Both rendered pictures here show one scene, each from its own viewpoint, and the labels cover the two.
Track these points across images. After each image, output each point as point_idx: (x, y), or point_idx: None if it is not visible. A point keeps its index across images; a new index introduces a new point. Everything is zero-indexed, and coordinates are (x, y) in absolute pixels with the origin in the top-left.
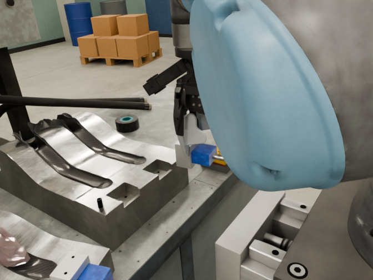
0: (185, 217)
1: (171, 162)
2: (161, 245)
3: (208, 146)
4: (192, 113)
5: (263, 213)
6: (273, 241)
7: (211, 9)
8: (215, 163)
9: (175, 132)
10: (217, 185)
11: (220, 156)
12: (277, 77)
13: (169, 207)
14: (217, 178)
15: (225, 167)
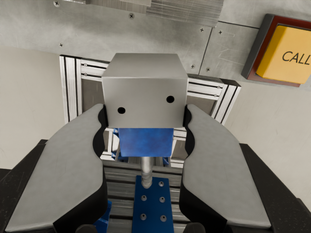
0: (105, 57)
1: (154, 9)
2: (35, 50)
3: (158, 144)
4: (180, 194)
5: None
6: None
7: None
8: (261, 53)
9: (30, 150)
10: (202, 73)
11: (142, 163)
12: None
13: (114, 16)
14: (225, 64)
15: (246, 77)
